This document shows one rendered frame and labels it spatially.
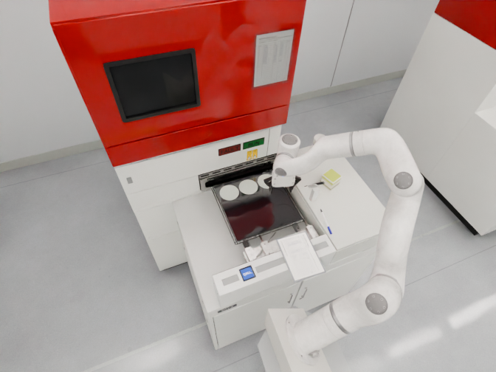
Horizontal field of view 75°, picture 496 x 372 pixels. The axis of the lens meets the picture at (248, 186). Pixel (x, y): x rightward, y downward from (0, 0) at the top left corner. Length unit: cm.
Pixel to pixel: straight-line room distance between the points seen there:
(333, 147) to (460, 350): 185
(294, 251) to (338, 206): 35
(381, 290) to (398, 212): 26
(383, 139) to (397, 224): 28
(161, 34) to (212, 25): 17
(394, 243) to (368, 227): 47
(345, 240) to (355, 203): 23
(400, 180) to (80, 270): 224
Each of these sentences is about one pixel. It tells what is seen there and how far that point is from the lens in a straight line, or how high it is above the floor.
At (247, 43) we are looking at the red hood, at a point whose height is 166.
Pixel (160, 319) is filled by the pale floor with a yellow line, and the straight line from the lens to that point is 239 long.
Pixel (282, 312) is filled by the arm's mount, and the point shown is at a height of 95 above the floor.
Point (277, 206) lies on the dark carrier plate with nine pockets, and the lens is 165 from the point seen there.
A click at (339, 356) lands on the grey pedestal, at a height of 82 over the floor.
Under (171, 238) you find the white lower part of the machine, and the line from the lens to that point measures 209.
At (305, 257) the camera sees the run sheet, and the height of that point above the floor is 97.
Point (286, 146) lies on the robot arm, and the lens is 124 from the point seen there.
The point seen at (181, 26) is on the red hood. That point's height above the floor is 175.
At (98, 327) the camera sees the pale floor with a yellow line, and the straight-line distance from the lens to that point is 249.
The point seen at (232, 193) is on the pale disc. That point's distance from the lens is 168.
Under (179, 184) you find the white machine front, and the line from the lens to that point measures 169.
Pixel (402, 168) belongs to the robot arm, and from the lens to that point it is 109.
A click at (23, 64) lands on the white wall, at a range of 295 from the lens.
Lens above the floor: 224
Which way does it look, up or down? 52 degrees down
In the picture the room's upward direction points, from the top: 3 degrees clockwise
